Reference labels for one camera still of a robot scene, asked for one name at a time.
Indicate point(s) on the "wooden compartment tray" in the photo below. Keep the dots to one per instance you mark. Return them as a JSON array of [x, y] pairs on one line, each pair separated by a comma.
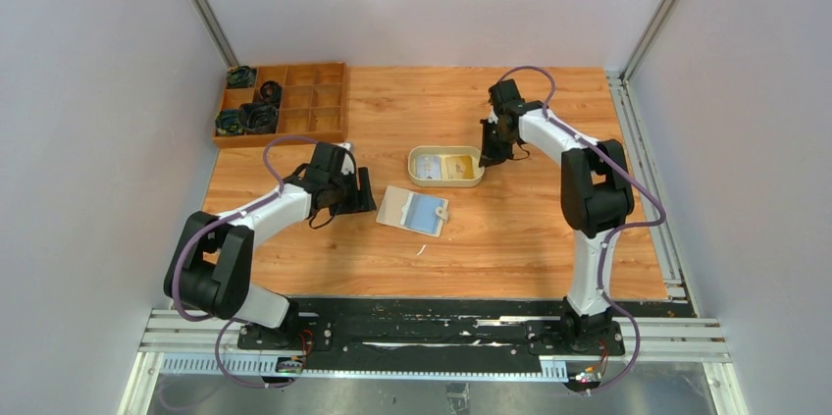
[[314, 103]]

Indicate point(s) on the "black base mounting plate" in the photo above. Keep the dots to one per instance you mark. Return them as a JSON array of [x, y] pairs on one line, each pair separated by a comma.
[[435, 336]]

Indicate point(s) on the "black coiled cable small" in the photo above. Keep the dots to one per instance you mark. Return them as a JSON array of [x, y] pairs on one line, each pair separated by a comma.
[[271, 93]]

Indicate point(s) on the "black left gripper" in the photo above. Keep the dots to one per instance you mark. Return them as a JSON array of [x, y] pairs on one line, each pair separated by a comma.
[[365, 200]]

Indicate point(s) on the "yellow card in tray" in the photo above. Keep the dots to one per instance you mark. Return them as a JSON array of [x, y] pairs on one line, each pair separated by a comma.
[[459, 167]]

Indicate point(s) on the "black coiled cable large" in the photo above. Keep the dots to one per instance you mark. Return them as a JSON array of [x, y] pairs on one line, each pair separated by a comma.
[[258, 118]]

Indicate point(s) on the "white card in tray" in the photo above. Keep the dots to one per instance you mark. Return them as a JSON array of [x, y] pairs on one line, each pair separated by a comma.
[[428, 167]]

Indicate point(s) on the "beige plastic tray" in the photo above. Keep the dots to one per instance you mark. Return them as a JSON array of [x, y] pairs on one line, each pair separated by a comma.
[[444, 151]]

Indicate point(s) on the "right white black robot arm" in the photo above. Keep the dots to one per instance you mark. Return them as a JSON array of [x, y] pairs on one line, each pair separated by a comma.
[[595, 197]]

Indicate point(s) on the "aluminium rail frame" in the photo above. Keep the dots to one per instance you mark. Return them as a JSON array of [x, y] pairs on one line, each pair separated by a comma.
[[171, 347]]

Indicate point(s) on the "blue VIP card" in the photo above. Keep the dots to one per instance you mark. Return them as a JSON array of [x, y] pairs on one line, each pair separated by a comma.
[[422, 213]]

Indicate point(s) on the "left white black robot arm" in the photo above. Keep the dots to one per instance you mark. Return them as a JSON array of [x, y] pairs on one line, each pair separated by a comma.
[[210, 272]]

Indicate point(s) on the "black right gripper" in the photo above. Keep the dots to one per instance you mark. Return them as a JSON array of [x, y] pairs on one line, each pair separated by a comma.
[[489, 154]]

